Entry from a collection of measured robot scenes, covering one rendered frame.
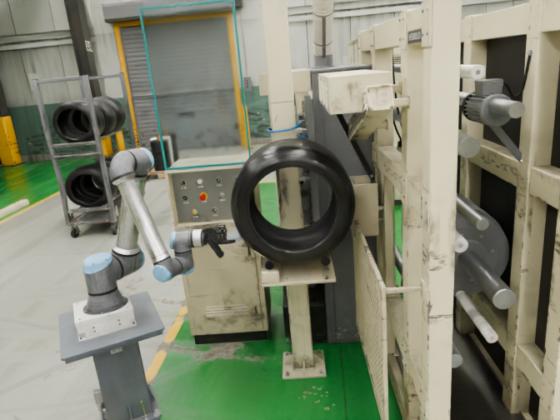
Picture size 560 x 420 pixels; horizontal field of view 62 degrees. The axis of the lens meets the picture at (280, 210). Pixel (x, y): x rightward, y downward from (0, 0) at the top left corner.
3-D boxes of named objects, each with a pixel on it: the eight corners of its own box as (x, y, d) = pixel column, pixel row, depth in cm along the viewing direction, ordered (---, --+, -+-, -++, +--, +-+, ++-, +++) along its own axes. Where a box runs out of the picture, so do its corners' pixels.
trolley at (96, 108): (106, 208, 701) (79, 76, 644) (148, 205, 699) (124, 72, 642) (68, 240, 574) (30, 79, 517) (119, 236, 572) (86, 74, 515)
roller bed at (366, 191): (347, 225, 276) (345, 177, 267) (372, 223, 275) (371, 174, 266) (352, 237, 257) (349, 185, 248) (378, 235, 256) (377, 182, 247)
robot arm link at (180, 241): (173, 247, 242) (171, 228, 240) (197, 245, 242) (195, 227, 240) (169, 252, 233) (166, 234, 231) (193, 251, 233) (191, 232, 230)
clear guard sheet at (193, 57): (165, 169, 295) (139, 7, 267) (252, 162, 293) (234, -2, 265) (165, 170, 294) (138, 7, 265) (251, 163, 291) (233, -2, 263)
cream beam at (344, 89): (318, 102, 241) (317, 73, 237) (367, 98, 240) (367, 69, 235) (327, 116, 183) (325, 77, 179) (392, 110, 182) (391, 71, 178)
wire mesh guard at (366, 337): (356, 322, 284) (352, 214, 263) (359, 322, 284) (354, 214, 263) (384, 435, 198) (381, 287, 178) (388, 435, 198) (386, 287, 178)
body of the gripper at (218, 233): (224, 229, 230) (201, 231, 231) (227, 245, 233) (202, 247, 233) (227, 224, 237) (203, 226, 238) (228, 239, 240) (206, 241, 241)
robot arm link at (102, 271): (81, 292, 244) (74, 260, 240) (106, 279, 259) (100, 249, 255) (101, 295, 237) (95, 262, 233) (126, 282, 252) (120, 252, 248)
